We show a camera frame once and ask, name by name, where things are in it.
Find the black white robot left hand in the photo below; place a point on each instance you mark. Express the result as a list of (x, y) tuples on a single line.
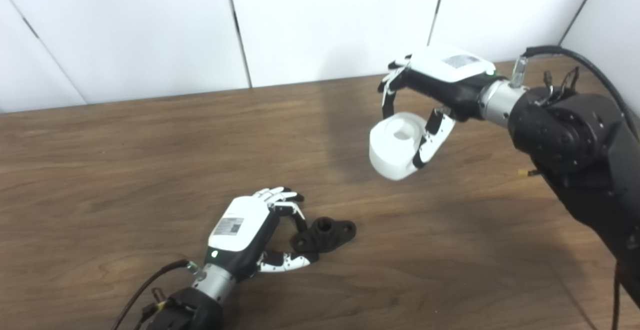
[(240, 225)]

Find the black flanged holder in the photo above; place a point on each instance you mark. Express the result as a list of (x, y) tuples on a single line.
[(327, 232)]

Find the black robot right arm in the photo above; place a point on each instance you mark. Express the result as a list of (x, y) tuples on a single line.
[(575, 140)]

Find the round white plastic piece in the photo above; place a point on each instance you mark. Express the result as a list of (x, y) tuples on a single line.
[(390, 155)]

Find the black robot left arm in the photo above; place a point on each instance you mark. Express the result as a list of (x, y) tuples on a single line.
[(195, 310)]

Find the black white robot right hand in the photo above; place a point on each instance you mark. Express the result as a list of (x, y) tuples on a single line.
[(445, 75)]

